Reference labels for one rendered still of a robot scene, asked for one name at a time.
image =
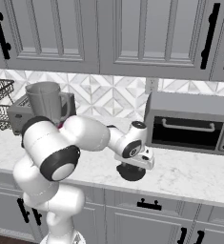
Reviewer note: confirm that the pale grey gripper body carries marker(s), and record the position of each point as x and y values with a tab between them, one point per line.
134	162

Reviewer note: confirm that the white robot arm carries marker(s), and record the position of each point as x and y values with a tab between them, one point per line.
85	133

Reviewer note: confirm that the black round blender lid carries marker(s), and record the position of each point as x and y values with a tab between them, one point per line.
131	174

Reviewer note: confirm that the grey blender with red base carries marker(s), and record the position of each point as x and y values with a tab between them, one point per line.
45	100

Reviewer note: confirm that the grey drawer front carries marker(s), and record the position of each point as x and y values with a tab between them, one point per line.
170	201
94	195
216	214
4	181

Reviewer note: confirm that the grey toaster oven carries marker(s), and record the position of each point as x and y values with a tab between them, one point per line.
186	108

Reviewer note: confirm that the grey toaster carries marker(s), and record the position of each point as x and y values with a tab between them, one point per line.
18	116

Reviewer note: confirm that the white wall socket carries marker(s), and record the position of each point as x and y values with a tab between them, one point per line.
152	85

